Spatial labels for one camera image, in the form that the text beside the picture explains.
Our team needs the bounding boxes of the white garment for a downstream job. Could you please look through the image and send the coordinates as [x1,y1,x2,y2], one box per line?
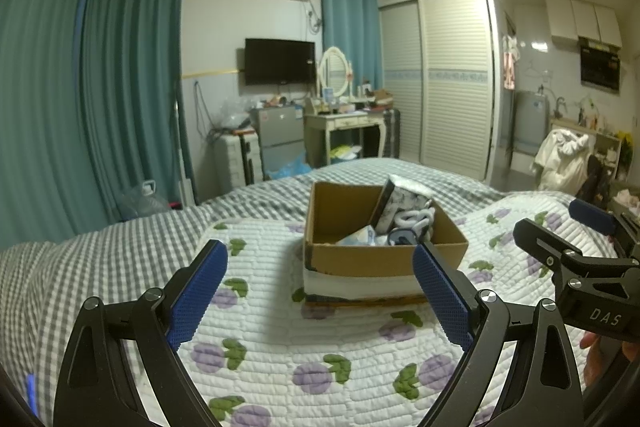
[531,128,592,194]

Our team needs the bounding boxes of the white socks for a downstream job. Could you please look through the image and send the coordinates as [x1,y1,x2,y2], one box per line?
[392,207,435,239]

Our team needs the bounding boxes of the white dressing table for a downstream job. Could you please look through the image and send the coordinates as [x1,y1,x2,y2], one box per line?
[304,108,389,168]

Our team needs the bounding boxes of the silver washing machine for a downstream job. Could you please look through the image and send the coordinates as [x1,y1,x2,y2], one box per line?
[512,89,551,156]

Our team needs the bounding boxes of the dark tissue pack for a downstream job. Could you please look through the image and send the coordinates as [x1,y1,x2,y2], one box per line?
[372,174,435,234]

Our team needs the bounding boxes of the brown cardboard box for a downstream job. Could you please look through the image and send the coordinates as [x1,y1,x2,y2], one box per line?
[302,181,470,308]

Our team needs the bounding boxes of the dark blue cloth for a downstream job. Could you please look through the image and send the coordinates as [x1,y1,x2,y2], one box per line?
[387,229,419,247]

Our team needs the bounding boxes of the small silver fridge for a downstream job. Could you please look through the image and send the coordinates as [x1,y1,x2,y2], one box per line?
[249,104,305,180]

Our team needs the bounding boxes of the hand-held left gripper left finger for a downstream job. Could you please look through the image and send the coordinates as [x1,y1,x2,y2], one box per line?
[52,239,229,427]

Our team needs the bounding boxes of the black wall television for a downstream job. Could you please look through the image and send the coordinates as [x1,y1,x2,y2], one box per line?
[244,38,317,86]

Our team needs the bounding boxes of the dark ribbed suitcase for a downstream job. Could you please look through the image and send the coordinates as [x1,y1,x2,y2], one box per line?
[382,108,403,158]

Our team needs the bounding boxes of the blue white cloth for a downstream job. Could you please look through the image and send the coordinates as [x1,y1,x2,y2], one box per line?
[335,223,391,247]

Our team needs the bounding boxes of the cluttered wooden shelf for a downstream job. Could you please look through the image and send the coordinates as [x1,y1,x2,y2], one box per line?
[550,117,640,184]

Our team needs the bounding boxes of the person's right hand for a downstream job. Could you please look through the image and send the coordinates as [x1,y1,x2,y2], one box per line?
[580,329,615,389]

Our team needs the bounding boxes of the black cables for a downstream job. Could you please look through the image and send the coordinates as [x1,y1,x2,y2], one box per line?
[192,79,212,138]

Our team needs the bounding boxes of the white louvred wardrobe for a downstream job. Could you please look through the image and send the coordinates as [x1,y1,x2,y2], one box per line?
[377,0,504,184]

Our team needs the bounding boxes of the blue plastic bag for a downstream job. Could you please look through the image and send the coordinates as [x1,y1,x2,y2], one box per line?
[265,153,314,180]

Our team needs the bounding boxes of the clear plastic bag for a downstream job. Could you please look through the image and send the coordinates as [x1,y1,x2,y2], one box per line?
[220,97,252,130]

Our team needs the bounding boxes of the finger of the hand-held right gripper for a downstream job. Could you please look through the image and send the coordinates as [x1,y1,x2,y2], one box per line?
[569,199,640,258]
[513,218,591,280]

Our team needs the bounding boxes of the white oval mirror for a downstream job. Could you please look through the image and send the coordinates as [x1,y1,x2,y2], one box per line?
[317,47,354,98]

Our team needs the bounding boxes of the teal curtain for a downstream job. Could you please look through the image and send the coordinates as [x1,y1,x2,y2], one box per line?
[0,0,96,254]
[80,0,188,222]

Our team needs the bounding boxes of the white wall cabinets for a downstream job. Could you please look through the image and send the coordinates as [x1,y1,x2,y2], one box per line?
[545,0,624,48]

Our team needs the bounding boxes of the black range hood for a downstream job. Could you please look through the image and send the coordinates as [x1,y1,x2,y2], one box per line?
[580,37,622,94]

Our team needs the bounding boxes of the light blue curtain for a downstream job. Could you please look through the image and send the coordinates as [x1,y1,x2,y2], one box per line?
[319,0,383,94]

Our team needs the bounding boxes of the yellow bag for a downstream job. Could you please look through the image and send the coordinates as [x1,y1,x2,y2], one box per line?
[327,144,364,166]

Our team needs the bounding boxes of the hanging pink clothing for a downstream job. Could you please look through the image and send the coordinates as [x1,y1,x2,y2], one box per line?
[501,34,521,90]

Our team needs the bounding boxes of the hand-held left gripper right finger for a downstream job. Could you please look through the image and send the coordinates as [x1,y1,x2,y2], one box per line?
[411,241,585,427]

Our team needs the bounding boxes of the dark floral garment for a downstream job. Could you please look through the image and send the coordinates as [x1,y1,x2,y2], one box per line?
[575,154,614,208]

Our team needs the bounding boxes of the white floral quilt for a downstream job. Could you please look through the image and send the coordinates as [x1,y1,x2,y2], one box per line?
[170,194,621,427]

